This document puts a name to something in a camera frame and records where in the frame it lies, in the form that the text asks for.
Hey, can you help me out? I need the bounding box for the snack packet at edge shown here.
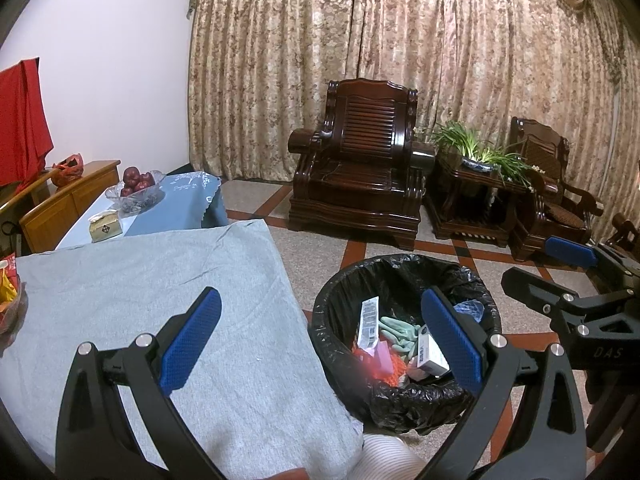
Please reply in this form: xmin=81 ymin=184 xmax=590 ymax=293
xmin=0 ymin=280 xmax=29 ymax=348

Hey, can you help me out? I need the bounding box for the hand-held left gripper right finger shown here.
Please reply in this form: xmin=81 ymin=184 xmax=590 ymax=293
xmin=420 ymin=287 xmax=587 ymax=480

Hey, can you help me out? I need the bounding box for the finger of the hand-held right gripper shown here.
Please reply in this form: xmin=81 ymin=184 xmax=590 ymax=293
xmin=544 ymin=236 xmax=640 ymax=288
xmin=501 ymin=266 xmax=640 ymax=337

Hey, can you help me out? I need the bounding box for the beige tissue box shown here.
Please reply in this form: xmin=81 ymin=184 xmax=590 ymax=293
xmin=89 ymin=211 xmax=123 ymax=244

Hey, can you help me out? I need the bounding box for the white squeeze tube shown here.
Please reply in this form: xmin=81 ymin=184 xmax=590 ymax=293
xmin=357 ymin=296 xmax=381 ymax=351

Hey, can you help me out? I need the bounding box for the clear glass fruit bowl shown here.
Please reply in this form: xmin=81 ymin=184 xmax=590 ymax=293
xmin=105 ymin=170 xmax=167 ymax=218

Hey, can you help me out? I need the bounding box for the beige patterned curtain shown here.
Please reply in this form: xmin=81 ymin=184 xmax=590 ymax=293
xmin=187 ymin=0 xmax=640 ymax=241

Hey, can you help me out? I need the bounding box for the red knotted plastic bag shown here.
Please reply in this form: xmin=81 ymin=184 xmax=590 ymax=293
xmin=51 ymin=154 xmax=83 ymax=188

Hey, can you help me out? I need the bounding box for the blue tablecloth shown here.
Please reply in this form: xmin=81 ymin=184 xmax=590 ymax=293
xmin=55 ymin=171 xmax=228 ymax=251

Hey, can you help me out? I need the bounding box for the light wooden cabinet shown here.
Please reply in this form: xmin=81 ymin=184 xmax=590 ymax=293
xmin=0 ymin=160 xmax=122 ymax=256

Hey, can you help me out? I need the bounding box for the orange green toy carrot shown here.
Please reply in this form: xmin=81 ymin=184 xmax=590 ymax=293
xmin=377 ymin=315 xmax=425 ymax=361

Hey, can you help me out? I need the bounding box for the black bag lined trash bin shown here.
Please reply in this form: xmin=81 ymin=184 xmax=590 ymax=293
xmin=309 ymin=254 xmax=503 ymax=436

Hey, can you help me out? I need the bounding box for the white cardboard box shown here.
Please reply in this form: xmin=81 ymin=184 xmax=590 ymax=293
xmin=414 ymin=324 xmax=451 ymax=376

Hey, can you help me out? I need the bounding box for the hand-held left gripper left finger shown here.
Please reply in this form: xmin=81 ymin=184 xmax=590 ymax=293
xmin=55 ymin=286 xmax=223 ymax=480

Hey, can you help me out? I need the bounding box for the dark wooden side table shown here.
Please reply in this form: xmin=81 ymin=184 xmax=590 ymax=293
xmin=425 ymin=152 xmax=538 ymax=248

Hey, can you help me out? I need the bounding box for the green leafy plant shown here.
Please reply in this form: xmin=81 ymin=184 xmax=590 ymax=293
xmin=430 ymin=120 xmax=536 ymax=191

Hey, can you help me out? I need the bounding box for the red cloth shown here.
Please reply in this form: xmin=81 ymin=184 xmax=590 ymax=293
xmin=0 ymin=59 xmax=55 ymax=188

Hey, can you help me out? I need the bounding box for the person's striped clothing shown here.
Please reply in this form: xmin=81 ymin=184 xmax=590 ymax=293
xmin=350 ymin=435 xmax=427 ymax=480

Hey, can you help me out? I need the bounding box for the dark wooden armchair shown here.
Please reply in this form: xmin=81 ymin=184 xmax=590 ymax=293
xmin=288 ymin=78 xmax=436 ymax=252
xmin=611 ymin=212 xmax=640 ymax=257
xmin=509 ymin=116 xmax=606 ymax=262

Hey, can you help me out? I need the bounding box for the blue white plant dish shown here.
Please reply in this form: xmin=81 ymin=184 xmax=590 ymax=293
xmin=461 ymin=156 xmax=496 ymax=175

